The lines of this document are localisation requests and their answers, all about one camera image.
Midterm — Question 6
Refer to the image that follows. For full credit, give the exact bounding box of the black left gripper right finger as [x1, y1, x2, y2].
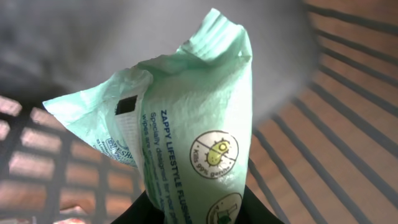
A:
[238, 185, 284, 224]

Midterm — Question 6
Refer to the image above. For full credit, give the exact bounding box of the grey plastic mesh basket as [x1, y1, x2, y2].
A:
[1, 0, 397, 223]

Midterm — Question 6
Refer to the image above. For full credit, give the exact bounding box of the pale green plastic pouch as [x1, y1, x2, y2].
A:
[44, 9, 252, 223]

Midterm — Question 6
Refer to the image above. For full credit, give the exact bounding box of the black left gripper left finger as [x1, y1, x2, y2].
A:
[111, 191, 165, 224]

